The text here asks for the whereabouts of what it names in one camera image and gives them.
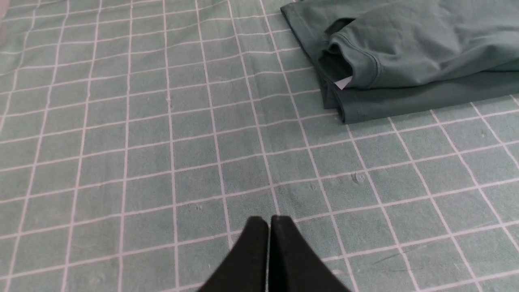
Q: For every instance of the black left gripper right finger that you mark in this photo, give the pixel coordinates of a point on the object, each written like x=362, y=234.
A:
x=293, y=265

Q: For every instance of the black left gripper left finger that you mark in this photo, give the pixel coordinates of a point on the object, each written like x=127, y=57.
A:
x=244, y=267

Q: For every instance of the green long-sleeved shirt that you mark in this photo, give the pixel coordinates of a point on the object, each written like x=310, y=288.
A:
x=382, y=58

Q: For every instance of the green checkered tablecloth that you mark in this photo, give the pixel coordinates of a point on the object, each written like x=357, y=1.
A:
x=137, y=137

